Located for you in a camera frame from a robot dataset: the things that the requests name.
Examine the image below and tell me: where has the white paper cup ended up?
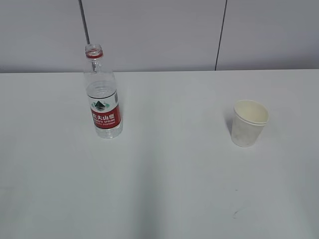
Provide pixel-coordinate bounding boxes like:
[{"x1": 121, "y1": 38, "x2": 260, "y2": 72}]
[{"x1": 231, "y1": 100, "x2": 269, "y2": 147}]

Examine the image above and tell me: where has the clear Nongfu Spring water bottle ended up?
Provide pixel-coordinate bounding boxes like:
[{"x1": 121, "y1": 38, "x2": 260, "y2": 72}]
[{"x1": 84, "y1": 44, "x2": 123, "y2": 139}]

